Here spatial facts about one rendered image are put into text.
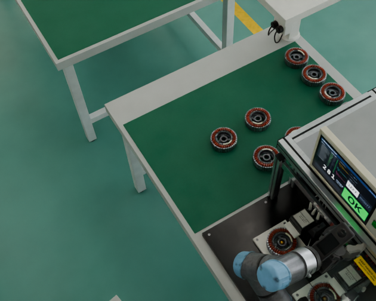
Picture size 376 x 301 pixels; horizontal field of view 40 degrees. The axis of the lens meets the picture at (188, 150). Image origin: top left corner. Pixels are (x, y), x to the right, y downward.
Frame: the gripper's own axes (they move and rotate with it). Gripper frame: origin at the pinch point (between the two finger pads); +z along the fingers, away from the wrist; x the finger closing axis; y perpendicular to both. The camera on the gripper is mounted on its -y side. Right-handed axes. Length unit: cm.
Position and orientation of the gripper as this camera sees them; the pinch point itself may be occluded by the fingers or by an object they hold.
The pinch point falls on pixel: (356, 235)
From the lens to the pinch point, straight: 156.1
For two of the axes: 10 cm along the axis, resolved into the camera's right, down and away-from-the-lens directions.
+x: 5.1, 7.0, -4.9
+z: 7.9, -1.7, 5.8
